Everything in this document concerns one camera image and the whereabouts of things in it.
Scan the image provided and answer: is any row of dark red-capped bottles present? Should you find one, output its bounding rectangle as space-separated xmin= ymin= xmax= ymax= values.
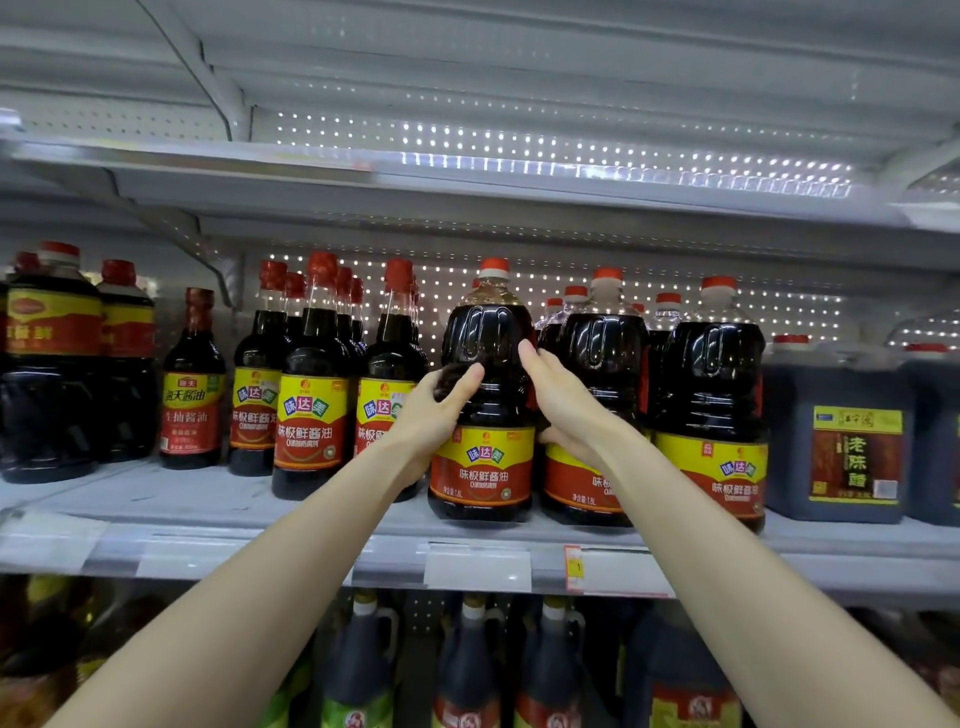
xmin=159 ymin=267 xmax=692 ymax=471

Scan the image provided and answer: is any person's left forearm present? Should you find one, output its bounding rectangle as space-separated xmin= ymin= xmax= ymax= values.
xmin=45 ymin=450 xmax=429 ymax=728

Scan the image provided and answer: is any rice vinegar jug green label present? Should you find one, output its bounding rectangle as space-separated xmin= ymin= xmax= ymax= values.
xmin=319 ymin=589 xmax=401 ymax=728

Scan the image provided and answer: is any person's right hand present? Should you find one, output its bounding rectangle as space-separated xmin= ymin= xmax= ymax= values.
xmin=517 ymin=339 xmax=632 ymax=467

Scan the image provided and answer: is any person's right forearm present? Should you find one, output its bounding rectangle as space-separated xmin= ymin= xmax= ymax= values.
xmin=592 ymin=432 xmax=960 ymax=728

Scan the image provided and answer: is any white metal store shelving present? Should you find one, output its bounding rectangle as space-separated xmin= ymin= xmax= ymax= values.
xmin=0 ymin=0 xmax=960 ymax=728

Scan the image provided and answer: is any person's left hand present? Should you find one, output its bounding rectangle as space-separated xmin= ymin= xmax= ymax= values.
xmin=382 ymin=360 xmax=486 ymax=485

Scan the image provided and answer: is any round soy jug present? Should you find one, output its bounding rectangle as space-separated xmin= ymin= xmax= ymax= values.
xmin=630 ymin=603 xmax=747 ymax=728

